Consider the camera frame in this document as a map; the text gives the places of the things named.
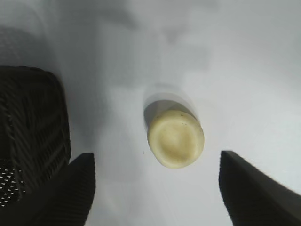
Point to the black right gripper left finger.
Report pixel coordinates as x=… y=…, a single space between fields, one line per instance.
x=70 y=193

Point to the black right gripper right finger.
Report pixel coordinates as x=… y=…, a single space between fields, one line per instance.
x=254 y=195

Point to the dark brown woven basket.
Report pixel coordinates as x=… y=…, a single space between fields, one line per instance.
x=33 y=127

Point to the pale yellow egg yolk pastry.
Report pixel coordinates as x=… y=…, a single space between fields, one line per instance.
x=176 y=141

